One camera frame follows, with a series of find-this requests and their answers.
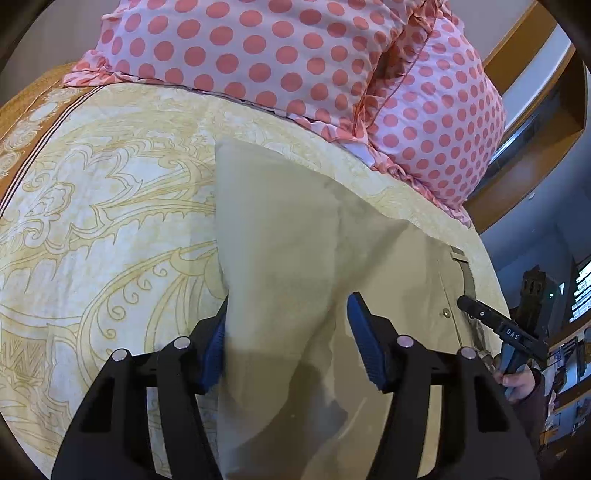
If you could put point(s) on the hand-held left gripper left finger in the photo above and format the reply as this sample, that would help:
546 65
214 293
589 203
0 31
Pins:
213 351

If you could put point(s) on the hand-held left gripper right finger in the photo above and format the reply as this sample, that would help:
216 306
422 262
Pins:
367 341

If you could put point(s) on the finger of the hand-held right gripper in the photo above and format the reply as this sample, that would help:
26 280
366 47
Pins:
489 321

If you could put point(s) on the beige pants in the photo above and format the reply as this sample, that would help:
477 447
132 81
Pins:
300 277

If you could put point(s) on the person's right forearm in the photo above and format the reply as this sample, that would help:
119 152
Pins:
538 406

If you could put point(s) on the person's right hand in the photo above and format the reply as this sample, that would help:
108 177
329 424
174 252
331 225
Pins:
517 383

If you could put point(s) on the yellow patterned bed sheet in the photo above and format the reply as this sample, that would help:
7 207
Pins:
106 221

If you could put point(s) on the wooden headboard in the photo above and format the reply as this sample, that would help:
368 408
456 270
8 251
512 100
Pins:
535 138

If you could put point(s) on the pink polka dot pillow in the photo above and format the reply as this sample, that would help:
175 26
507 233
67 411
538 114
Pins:
240 50
438 115

